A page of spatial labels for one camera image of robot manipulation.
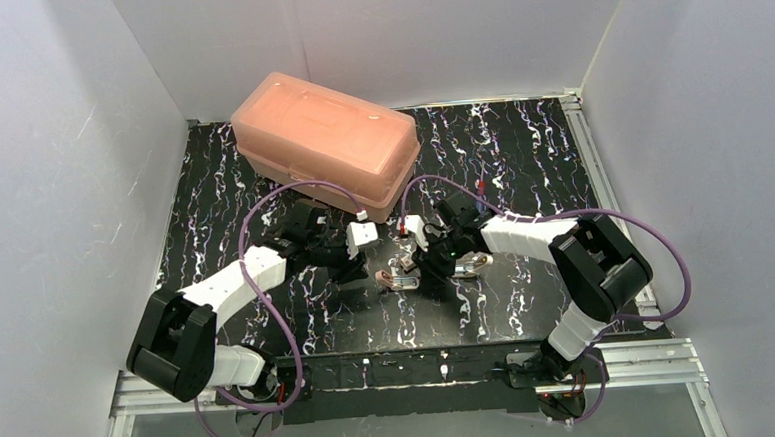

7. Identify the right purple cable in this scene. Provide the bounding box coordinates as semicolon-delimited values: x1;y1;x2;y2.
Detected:
396;160;699;436

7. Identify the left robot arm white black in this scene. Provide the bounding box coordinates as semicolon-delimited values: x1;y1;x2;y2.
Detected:
126;200;379;403

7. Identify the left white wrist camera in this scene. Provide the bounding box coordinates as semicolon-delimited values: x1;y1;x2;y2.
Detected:
345;210;379;260

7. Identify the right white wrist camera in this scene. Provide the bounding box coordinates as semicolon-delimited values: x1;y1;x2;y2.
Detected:
396;214;429;252

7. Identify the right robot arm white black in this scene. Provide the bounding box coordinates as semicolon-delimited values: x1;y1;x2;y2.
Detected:
398;197;653;378

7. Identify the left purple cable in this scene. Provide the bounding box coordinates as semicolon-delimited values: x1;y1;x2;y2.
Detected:
182;176;382;437

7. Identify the pink mini stapler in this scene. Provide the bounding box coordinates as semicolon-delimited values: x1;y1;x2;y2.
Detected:
375;271;420;291

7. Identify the pink translucent plastic box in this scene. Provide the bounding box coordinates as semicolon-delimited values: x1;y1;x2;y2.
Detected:
230;72;420;223

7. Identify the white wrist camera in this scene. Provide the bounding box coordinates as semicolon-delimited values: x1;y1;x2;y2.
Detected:
345;210;379;260
396;214;429;252

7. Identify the white mini stapler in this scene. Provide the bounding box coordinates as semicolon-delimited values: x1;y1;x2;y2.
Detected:
452;253;494;280

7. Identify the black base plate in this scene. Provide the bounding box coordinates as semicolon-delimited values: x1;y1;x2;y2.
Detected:
211;334;611;432

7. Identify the purple cable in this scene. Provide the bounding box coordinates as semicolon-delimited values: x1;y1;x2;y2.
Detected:
182;176;382;437
396;160;699;436

